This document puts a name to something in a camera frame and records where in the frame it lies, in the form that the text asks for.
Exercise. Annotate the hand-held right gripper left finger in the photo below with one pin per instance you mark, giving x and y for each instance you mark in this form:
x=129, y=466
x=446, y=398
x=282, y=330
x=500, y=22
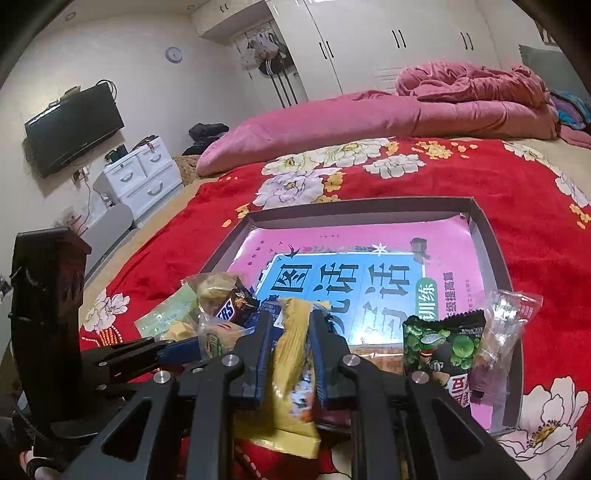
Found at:
x=263, y=360

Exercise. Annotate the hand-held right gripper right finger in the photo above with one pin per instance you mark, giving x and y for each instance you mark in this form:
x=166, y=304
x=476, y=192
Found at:
x=318, y=364

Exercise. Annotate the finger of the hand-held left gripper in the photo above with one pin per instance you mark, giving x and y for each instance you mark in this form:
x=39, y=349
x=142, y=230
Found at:
x=184, y=351
x=124, y=353

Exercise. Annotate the beige pastry packet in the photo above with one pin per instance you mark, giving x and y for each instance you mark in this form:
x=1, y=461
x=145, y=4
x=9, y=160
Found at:
x=180, y=331

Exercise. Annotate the yellow snack packet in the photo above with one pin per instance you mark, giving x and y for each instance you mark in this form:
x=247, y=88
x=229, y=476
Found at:
x=291, y=350

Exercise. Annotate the light green packet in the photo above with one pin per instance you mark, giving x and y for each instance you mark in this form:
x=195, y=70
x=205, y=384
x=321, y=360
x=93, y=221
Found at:
x=161, y=318

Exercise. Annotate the blue snack packet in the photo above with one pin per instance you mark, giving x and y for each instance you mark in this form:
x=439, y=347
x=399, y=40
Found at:
x=270, y=308

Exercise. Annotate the brown chocolate bar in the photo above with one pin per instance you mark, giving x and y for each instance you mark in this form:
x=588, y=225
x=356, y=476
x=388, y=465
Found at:
x=235, y=304

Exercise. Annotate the clear pastry packet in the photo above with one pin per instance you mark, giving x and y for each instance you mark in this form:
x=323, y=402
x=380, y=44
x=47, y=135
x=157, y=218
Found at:
x=212, y=288

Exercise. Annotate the dark green pea packet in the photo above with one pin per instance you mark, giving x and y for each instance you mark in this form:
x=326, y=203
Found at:
x=443, y=341

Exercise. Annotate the clear snack packet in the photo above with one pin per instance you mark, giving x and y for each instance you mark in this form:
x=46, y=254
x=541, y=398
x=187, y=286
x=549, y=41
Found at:
x=501, y=332

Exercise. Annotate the grey cardboard box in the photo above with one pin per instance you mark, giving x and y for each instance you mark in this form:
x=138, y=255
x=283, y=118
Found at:
x=489, y=240

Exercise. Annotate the dark wooden bedpost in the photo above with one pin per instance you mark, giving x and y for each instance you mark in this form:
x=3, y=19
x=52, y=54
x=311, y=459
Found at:
x=46, y=300

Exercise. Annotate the pink book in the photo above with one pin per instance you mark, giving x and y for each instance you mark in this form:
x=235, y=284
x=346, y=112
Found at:
x=332, y=240

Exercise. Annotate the white drawer cabinet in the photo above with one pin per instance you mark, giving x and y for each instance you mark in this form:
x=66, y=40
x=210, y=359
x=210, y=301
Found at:
x=138, y=180

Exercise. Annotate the brown plush blanket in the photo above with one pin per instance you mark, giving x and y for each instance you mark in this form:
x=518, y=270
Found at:
x=187, y=168

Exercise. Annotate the dark clothes pile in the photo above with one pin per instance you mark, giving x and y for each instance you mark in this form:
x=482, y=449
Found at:
x=205, y=136

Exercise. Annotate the black television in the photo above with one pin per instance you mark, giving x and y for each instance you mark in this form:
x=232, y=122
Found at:
x=74, y=129

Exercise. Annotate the pink quilt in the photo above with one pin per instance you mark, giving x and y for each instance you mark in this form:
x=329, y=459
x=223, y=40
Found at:
x=369, y=115

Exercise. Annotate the red floral blanket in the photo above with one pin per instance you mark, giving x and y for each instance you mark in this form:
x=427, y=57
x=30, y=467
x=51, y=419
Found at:
x=531, y=194

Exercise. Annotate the coat rack with clothes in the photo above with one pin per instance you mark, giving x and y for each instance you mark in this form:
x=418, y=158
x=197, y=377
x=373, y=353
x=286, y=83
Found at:
x=272, y=64

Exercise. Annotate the white wardrobe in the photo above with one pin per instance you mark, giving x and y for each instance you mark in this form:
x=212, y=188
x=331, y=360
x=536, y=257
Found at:
x=392, y=41

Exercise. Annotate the pink cloth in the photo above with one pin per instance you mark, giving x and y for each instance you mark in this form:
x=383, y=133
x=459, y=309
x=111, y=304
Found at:
x=575, y=136

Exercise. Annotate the colourful clothes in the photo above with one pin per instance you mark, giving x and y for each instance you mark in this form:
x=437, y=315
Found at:
x=572, y=110

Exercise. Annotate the grey padded headboard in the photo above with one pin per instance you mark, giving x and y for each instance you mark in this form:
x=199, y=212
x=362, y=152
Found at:
x=540, y=64

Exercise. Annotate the white wall socket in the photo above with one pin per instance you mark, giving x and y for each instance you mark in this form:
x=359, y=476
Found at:
x=82, y=176

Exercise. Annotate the round wall clock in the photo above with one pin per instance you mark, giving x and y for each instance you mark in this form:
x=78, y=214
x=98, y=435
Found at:
x=173, y=54

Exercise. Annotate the tree wall picture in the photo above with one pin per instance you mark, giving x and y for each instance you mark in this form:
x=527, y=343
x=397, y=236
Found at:
x=548, y=33

